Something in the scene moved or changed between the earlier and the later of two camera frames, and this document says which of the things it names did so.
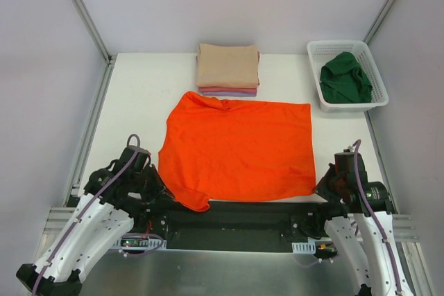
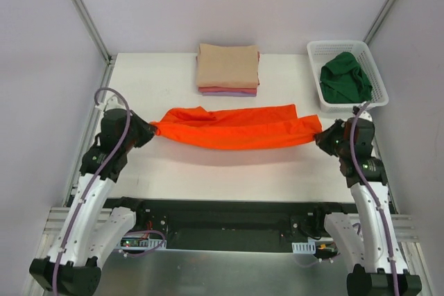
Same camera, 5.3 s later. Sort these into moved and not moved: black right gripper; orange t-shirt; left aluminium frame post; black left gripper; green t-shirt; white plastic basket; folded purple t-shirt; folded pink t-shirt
Moved: orange t-shirt; black left gripper; black right gripper
Not moved: green t-shirt; folded pink t-shirt; white plastic basket; folded purple t-shirt; left aluminium frame post
